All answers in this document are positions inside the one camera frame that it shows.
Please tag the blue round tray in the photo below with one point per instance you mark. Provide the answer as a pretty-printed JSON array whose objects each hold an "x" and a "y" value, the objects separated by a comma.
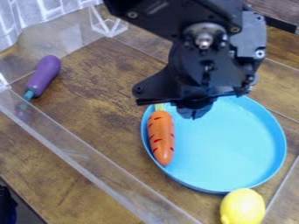
[{"x": 231, "y": 149}]

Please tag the clear acrylic enclosure wall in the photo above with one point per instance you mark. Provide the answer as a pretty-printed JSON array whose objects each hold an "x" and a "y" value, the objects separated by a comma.
[{"x": 72, "y": 145}]

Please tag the white curtain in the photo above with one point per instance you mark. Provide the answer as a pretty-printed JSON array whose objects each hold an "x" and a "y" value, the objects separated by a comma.
[{"x": 23, "y": 13}]

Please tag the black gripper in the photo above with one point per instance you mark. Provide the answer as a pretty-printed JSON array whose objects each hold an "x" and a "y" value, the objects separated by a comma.
[{"x": 195, "y": 78}]

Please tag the purple toy eggplant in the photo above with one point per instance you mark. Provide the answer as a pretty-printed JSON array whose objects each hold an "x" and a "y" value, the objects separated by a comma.
[{"x": 47, "y": 70}]

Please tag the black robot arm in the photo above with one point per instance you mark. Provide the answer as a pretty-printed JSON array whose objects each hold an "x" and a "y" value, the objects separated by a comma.
[{"x": 219, "y": 45}]

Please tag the orange toy carrot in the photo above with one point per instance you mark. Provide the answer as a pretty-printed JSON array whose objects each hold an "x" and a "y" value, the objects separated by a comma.
[{"x": 161, "y": 135}]

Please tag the yellow toy lemon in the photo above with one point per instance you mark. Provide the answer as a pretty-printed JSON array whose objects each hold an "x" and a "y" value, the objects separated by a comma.
[{"x": 242, "y": 207}]

